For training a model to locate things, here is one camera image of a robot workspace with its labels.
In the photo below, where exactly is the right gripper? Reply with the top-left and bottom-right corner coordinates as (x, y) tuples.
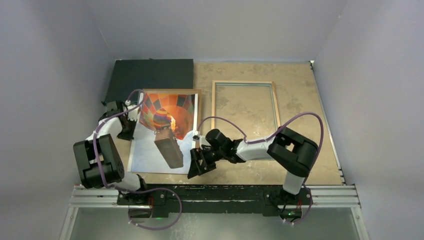
(188, 146), (225, 179)

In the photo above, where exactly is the hot air balloon photo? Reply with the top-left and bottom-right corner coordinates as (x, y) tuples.
(128, 96), (196, 175)

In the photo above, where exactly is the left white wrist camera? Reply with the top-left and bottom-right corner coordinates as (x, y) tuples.
(123, 100), (140, 122)

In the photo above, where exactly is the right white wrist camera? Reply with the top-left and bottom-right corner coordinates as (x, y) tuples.
(192, 130), (211, 148)

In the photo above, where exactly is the blue wooden picture frame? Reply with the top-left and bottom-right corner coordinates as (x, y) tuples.
(211, 80), (281, 138)

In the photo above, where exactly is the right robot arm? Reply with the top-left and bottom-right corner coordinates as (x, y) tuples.
(187, 127), (319, 204)

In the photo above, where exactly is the brown backing board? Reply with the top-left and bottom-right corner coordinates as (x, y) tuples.
(138, 88), (202, 141)

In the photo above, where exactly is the black aluminium mounting rail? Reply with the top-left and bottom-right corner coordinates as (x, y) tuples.
(70, 184), (360, 220)

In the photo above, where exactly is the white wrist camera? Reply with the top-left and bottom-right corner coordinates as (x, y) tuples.
(192, 130), (211, 148)
(123, 100), (140, 122)

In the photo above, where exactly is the dark blue flat box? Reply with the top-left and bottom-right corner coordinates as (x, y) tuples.
(101, 59), (194, 105)

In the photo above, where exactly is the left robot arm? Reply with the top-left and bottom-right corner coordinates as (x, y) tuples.
(73, 100), (149, 205)

